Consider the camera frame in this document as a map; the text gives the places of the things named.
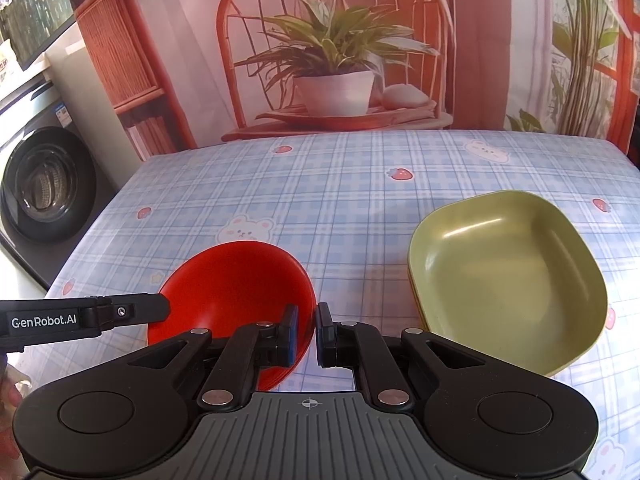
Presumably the red bowl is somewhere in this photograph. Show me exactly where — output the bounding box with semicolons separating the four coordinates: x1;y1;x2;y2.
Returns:
146;241;317;393

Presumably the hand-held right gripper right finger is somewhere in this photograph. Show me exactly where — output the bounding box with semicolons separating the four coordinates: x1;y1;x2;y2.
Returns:
316;302;490;412

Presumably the printed backdrop cloth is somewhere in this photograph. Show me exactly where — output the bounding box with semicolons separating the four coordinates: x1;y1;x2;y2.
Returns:
65;0;640;161

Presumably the window with patterned grille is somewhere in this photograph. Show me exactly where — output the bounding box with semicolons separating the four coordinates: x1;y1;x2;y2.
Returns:
0;0;77;72

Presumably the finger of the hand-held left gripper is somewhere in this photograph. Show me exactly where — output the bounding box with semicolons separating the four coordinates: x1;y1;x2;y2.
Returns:
82;293;171;333

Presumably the grey washing machine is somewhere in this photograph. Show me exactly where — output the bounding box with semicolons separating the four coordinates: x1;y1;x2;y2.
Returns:
0;67;119;289

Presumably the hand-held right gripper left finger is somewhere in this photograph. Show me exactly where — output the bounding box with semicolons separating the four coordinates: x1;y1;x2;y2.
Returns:
127;304;300;410

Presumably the blue plaid tablecloth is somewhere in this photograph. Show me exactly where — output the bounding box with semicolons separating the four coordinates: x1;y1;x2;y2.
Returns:
45;130;640;480

